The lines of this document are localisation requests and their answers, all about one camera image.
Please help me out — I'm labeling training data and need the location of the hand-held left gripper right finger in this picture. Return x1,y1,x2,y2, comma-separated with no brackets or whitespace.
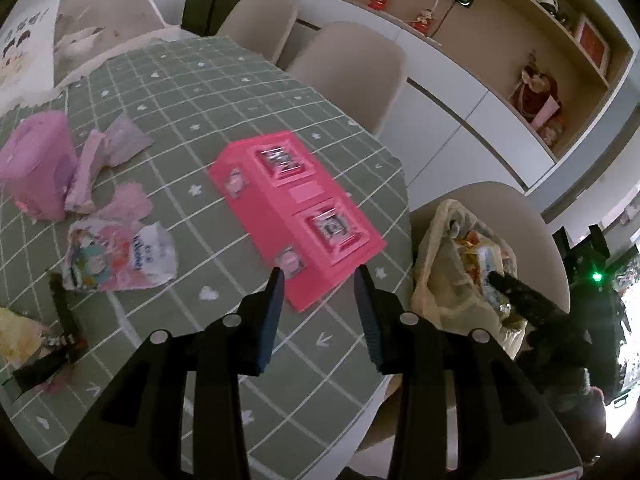
352,264,583,480

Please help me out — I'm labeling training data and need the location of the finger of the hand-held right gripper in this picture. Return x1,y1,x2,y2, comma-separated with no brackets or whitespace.
487,270,567,329

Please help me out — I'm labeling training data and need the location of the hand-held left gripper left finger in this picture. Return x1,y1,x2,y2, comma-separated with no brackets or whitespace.
54,266,287,480

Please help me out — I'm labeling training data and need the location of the pile of wrappers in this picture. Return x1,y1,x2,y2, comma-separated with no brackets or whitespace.
450,220,521,326

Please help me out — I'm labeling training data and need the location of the cream plastic bin bag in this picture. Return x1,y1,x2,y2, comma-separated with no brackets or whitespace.
411,199,526,361

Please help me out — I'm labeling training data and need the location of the pink cardboard box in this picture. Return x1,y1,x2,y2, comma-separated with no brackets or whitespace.
208,131,387,314

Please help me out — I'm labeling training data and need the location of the beige dining chair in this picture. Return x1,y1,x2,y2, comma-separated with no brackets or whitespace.
286,21,407,136
216,0,300,68
360,181,571,453

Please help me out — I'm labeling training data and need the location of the white cartoon snack wrapper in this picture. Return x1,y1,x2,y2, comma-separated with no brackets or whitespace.
62,212,178,293

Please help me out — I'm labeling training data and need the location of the torn pink wrapper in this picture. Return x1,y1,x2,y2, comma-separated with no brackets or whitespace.
95,182,152,226

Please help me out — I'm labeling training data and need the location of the white sideboard cabinet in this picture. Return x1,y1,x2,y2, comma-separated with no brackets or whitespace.
260,0,558,221

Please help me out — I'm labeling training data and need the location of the black and white wrapper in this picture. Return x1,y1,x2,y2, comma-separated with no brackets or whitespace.
2,274,88,401

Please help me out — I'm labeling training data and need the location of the green checked tablecloth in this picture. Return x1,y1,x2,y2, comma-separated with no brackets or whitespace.
0,35,412,471

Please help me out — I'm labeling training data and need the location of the lilac white wrapper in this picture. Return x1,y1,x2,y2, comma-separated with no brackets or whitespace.
97,114,155,168

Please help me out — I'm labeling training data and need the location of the pale pink wrapper strip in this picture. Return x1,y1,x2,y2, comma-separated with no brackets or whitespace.
65,129,108,213

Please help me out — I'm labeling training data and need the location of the yellow snack wrapper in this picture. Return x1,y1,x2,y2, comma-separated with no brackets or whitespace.
0,307,51,368

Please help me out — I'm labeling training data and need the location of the red framed picture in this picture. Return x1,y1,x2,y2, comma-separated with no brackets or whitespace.
572,14,612,73

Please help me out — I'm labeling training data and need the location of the pink tissue roll pack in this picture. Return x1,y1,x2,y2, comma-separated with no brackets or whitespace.
0,111,78,222

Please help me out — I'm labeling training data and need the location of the panda plush toy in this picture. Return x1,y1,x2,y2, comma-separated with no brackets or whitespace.
532,0,573,26

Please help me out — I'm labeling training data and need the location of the white cartoon printed panel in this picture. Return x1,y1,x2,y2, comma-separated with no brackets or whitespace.
0,7,56,106

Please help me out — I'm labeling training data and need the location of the wooden wall shelf unit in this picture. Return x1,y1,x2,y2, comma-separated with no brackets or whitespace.
265,0,633,163

